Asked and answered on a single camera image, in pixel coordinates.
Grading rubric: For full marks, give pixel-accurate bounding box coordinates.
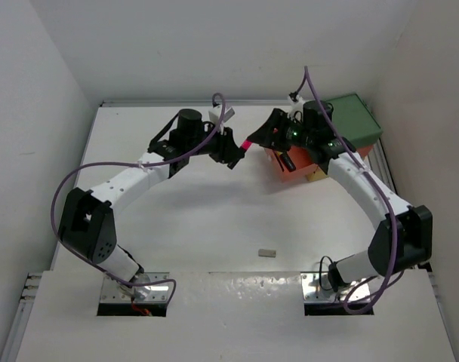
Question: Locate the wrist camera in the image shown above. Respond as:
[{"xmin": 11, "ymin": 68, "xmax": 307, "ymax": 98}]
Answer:
[
  {"xmin": 288, "ymin": 92, "xmax": 305, "ymax": 123},
  {"xmin": 208, "ymin": 105, "xmax": 235, "ymax": 124}
]

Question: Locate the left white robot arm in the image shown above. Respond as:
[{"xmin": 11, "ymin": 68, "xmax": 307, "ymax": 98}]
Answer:
[{"xmin": 57, "ymin": 103, "xmax": 244, "ymax": 289}]

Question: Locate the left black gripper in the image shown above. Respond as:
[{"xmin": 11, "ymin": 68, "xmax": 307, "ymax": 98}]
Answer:
[{"xmin": 185, "ymin": 120, "xmax": 243, "ymax": 163}]

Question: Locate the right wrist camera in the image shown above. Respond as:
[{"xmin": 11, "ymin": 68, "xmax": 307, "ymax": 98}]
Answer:
[{"xmin": 288, "ymin": 92, "xmax": 305, "ymax": 123}]

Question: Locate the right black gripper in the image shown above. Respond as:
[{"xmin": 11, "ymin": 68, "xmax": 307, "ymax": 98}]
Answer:
[{"xmin": 248, "ymin": 108, "xmax": 313, "ymax": 153}]

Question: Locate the red drawer box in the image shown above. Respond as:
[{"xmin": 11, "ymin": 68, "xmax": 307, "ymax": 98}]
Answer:
[{"xmin": 262, "ymin": 145, "xmax": 372, "ymax": 184}]

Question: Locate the green top drawer box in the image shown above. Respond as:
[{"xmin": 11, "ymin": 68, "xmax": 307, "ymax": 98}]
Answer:
[{"xmin": 327, "ymin": 94, "xmax": 383, "ymax": 150}]

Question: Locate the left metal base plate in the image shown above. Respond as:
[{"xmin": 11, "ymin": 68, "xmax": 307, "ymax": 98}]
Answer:
[{"xmin": 100, "ymin": 273, "xmax": 172, "ymax": 303}]

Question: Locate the pink highlighter marker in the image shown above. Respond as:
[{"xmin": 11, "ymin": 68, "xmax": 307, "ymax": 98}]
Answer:
[{"xmin": 240, "ymin": 140, "xmax": 252, "ymax": 152}]

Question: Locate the grey eraser block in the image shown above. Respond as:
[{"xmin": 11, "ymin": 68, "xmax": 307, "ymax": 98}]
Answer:
[{"xmin": 257, "ymin": 249, "xmax": 276, "ymax": 258}]

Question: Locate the metal base plate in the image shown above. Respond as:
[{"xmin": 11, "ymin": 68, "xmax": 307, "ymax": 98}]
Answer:
[
  {"xmin": 100, "ymin": 273, "xmax": 172, "ymax": 303},
  {"xmin": 300, "ymin": 271, "xmax": 360, "ymax": 305}
]

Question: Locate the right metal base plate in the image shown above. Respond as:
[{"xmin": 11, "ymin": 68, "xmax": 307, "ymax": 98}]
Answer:
[{"xmin": 300, "ymin": 271, "xmax": 360, "ymax": 305}]

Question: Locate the yellow highlighter marker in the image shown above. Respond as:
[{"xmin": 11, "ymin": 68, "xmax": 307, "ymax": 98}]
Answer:
[{"xmin": 279, "ymin": 152, "xmax": 296, "ymax": 173}]

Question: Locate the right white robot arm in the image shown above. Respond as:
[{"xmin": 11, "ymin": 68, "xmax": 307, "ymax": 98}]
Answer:
[{"xmin": 247, "ymin": 101, "xmax": 433, "ymax": 292}]

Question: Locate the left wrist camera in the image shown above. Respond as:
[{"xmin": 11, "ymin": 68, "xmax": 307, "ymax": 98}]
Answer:
[{"xmin": 208, "ymin": 105, "xmax": 235, "ymax": 124}]

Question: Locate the yellow bottom drawer box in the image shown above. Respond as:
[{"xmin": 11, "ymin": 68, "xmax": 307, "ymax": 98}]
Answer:
[{"xmin": 306, "ymin": 167, "xmax": 328, "ymax": 183}]

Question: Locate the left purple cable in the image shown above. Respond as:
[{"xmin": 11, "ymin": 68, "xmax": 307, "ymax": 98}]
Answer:
[{"xmin": 50, "ymin": 93, "xmax": 226, "ymax": 302}]

